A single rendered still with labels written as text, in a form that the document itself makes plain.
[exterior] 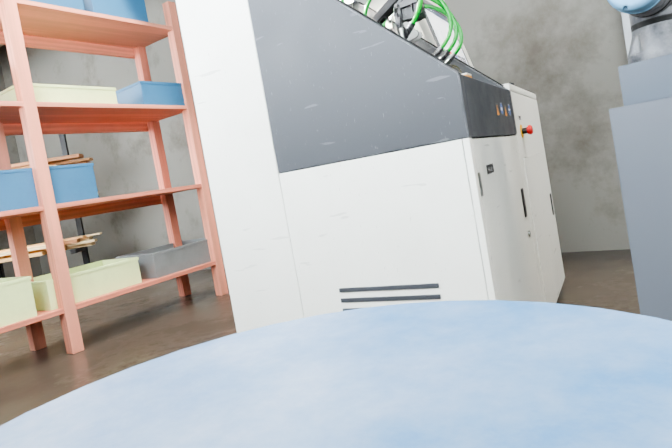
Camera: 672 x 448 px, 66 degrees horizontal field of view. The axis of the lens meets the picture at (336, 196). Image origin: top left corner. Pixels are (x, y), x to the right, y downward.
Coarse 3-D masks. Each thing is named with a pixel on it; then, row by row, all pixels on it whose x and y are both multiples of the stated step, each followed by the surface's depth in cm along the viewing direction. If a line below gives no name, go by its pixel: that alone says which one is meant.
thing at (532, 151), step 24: (360, 0) 210; (384, 0) 205; (528, 120) 215; (528, 144) 206; (528, 168) 197; (528, 192) 191; (552, 216) 239; (552, 240) 228; (552, 264) 218; (552, 288) 210
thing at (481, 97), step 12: (468, 84) 133; (480, 84) 145; (468, 96) 131; (480, 96) 143; (492, 96) 157; (504, 96) 174; (468, 108) 129; (480, 108) 141; (492, 108) 155; (480, 120) 139; (492, 120) 152; (504, 120) 169; (480, 132) 137; (492, 132) 150; (504, 132) 166
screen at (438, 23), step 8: (424, 0) 222; (432, 16) 222; (440, 16) 236; (432, 24) 216; (440, 24) 230; (448, 24) 245; (432, 32) 211; (440, 32) 223; (440, 40) 217; (456, 56) 232; (464, 56) 248
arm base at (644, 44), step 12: (636, 24) 128; (648, 24) 126; (660, 24) 124; (636, 36) 129; (648, 36) 125; (660, 36) 124; (636, 48) 129; (648, 48) 125; (660, 48) 123; (636, 60) 128
